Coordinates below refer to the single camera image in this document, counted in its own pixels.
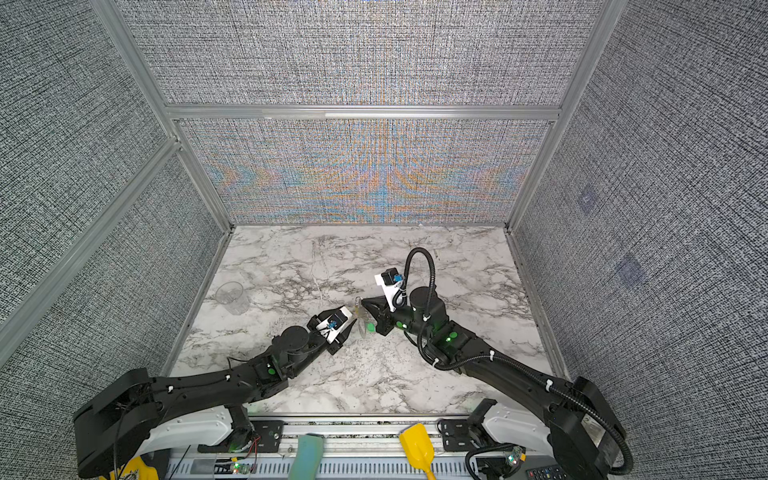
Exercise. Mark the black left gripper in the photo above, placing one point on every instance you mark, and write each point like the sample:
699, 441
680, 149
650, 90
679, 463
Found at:
336, 345

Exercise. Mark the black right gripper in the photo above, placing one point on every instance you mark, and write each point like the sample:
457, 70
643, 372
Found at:
379, 307

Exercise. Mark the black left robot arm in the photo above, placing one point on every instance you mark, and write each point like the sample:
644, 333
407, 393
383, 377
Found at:
111, 427

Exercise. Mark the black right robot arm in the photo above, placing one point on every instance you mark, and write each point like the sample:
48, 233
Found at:
587, 439

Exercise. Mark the clear plastic cup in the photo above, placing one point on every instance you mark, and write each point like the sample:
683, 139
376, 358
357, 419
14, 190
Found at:
233, 297

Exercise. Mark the yellow plastic scoop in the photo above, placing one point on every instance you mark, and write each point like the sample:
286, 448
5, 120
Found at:
418, 449

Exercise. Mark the teal green sponge block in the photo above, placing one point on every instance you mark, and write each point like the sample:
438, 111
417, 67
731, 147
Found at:
309, 454

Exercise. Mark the black remote keyboard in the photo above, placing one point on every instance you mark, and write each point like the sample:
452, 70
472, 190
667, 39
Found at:
548, 472

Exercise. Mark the yellow black work glove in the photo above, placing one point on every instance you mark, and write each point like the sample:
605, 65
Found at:
138, 468

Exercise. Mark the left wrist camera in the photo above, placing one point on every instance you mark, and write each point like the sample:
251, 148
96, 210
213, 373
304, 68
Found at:
342, 314

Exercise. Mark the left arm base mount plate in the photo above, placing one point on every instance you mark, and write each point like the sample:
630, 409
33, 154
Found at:
265, 434

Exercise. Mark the aluminium front rail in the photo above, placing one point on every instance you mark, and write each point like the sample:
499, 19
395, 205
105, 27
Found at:
368, 447

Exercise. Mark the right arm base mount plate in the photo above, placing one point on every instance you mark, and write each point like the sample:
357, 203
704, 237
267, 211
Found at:
462, 435

